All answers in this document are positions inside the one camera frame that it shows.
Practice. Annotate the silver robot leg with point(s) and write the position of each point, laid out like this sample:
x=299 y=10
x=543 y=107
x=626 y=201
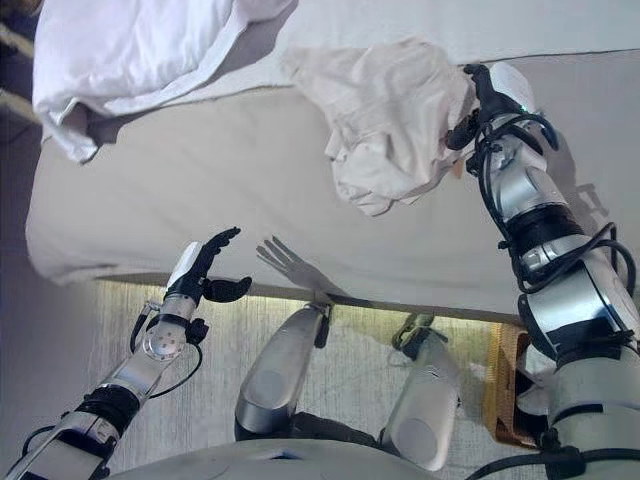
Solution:
x=425 y=400
x=280 y=370

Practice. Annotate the white garment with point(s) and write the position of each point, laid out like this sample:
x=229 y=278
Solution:
x=535 y=395

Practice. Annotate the bed with beige cover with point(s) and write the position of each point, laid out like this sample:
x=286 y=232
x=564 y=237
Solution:
x=200 y=200

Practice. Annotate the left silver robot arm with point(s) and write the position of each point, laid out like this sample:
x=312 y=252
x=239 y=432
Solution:
x=130 y=370

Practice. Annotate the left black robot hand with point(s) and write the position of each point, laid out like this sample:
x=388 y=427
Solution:
x=195 y=270

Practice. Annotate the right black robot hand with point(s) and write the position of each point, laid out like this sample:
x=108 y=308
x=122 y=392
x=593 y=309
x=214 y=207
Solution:
x=505 y=95

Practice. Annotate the grey area rug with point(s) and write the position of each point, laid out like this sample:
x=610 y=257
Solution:
x=165 y=430

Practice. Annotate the cream garment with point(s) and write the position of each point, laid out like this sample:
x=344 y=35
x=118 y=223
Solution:
x=390 y=115

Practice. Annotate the white duvet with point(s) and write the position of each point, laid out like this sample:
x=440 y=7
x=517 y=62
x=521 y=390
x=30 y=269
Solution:
x=140 y=50

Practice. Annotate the brown woven basket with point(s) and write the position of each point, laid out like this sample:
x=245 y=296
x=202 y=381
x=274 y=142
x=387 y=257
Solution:
x=500 y=380

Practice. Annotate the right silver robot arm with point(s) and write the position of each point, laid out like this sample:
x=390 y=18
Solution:
x=565 y=300

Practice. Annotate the right silver robot leg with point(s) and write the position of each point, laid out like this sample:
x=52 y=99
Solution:
x=425 y=400

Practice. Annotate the left silver robot leg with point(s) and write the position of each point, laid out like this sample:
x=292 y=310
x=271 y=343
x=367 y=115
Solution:
x=280 y=370

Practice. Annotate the grey robot torso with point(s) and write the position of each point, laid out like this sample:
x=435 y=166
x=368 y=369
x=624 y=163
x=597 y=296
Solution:
x=250 y=462

